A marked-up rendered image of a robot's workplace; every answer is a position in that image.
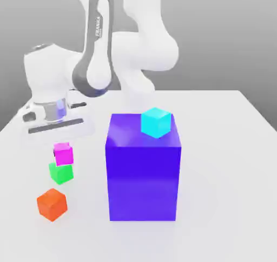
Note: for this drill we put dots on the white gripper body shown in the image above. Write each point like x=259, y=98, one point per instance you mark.
x=56, y=126

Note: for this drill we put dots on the small magenta cube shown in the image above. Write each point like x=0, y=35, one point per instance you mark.
x=64, y=156

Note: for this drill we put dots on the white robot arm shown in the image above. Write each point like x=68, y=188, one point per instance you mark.
x=138, y=54

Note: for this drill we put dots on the small green cube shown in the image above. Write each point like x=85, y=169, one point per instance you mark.
x=61, y=173

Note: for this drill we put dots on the small orange cube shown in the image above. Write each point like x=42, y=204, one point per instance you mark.
x=52, y=204

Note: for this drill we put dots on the small cyan cube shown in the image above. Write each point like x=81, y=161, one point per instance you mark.
x=155, y=123

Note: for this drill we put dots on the large purple box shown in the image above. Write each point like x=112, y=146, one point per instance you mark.
x=142, y=179

